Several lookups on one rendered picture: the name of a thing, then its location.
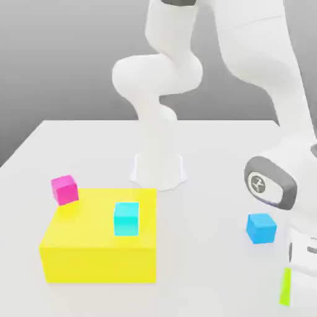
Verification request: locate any small lime green cube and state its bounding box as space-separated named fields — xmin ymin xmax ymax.
xmin=279 ymin=267 xmax=292 ymax=307

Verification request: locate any small blue cube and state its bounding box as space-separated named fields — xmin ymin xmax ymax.
xmin=246 ymin=213 xmax=277 ymax=245

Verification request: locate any small magenta cube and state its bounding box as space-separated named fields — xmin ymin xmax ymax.
xmin=50 ymin=175 xmax=79 ymax=207

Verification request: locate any large yellow box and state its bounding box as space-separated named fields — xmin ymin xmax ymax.
xmin=38 ymin=188 xmax=158 ymax=284

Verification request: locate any small cyan cube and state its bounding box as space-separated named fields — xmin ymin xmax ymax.
xmin=113 ymin=202 xmax=140 ymax=237

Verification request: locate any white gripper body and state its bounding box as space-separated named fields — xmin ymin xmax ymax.
xmin=287 ymin=240 xmax=317 ymax=279

